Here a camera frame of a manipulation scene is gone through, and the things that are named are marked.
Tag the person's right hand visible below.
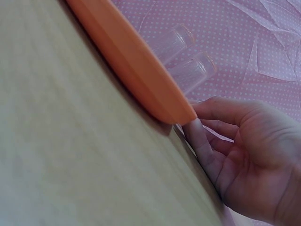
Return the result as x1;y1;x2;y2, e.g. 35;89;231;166
183;96;301;226

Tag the orange plastic tray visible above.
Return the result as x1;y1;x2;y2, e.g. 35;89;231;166
64;0;198;125

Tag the clear plastic cup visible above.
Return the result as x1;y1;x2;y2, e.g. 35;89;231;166
157;23;195;65
169;52;216;95

